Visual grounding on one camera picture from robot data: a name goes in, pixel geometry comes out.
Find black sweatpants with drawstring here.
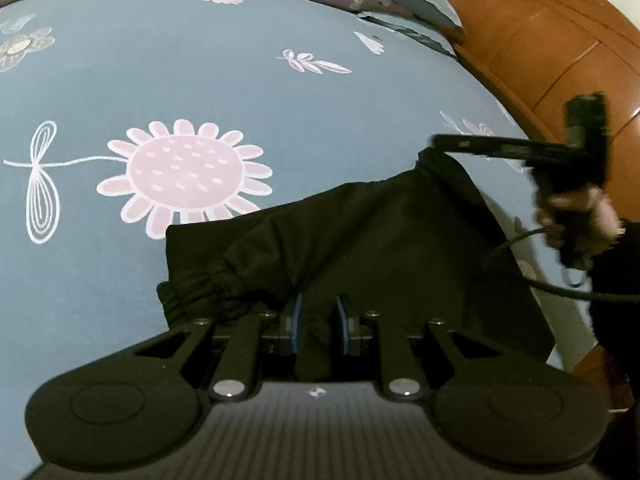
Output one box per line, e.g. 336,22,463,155
157,148,555,382

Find person's right hand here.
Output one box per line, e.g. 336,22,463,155
535,185,626,256

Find wooden nightstand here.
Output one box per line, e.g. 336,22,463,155
572,344,634,414

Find wooden headboard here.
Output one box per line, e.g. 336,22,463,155
448,0,639,221

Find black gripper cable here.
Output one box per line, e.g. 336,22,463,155
497,226,640,306

